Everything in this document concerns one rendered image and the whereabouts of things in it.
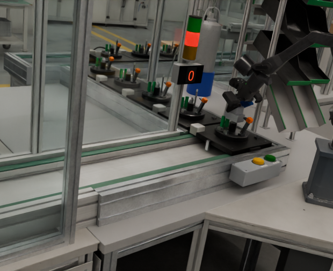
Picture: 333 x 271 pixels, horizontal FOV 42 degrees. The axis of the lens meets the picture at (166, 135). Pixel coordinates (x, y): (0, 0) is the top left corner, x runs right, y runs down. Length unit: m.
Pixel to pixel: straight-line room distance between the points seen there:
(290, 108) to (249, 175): 0.55
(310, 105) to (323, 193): 0.60
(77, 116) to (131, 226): 0.41
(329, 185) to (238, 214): 0.37
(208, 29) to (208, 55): 0.15
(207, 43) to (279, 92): 0.77
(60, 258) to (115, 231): 0.18
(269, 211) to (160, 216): 0.39
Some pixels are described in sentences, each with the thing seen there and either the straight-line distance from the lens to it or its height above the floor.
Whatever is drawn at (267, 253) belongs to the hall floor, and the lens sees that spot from 2.88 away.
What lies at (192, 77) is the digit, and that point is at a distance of 1.65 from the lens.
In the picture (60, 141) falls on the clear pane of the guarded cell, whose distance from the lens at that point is 1.04.
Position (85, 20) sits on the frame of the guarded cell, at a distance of 0.98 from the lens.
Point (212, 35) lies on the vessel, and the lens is 2.62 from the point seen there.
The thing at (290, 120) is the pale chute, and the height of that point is 1.03.
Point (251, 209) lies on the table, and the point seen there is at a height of 0.86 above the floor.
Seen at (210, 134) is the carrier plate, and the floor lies 0.97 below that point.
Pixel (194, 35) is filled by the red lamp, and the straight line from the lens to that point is 1.61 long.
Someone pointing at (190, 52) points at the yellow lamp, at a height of 1.29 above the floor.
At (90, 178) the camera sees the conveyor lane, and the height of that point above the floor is 0.92.
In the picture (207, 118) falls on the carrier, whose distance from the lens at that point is 1.93.
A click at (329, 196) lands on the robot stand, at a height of 0.90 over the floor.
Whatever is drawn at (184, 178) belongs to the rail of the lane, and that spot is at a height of 0.95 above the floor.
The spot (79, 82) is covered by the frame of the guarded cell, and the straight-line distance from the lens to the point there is 1.00.
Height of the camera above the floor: 1.56
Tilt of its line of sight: 21 degrees down
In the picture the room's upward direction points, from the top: 9 degrees clockwise
